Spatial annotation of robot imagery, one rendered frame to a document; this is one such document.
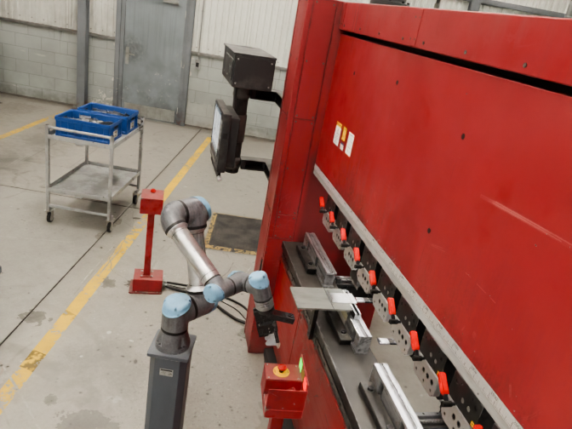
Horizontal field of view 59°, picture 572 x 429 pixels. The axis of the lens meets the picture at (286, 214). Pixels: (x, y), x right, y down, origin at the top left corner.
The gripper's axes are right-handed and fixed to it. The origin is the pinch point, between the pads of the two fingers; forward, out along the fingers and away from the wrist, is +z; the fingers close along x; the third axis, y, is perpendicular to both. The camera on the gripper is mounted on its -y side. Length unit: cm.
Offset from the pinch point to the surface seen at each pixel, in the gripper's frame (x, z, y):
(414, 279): 28, -36, -51
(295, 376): 2.6, 16.1, -3.9
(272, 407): 14.3, 18.6, 7.9
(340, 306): -19.9, 2.2, -30.7
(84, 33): -747, -124, 216
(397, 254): 13, -38, -51
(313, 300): -23.4, -1.9, -19.5
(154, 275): -186, 51, 88
